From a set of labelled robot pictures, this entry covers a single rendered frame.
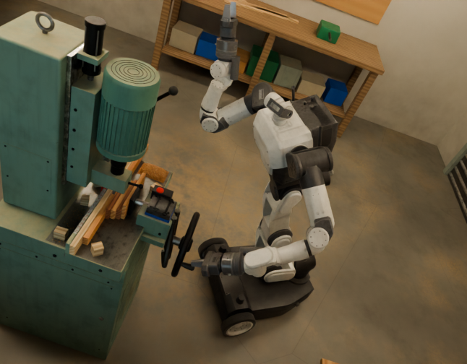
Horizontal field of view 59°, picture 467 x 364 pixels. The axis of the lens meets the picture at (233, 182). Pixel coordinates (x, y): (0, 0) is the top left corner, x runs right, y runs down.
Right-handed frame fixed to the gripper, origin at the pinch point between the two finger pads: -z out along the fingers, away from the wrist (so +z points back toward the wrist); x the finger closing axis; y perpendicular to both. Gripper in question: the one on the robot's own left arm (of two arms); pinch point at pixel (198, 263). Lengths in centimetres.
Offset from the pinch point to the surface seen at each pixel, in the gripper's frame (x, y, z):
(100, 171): 1, 42, -30
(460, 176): 304, -131, 170
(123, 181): 1.4, 37.5, -22.1
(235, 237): 112, -69, -22
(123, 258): -15.3, 14.7, -21.1
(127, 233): -4.6, 18.0, -23.8
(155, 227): 1.5, 16.7, -14.8
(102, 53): -2, 84, -13
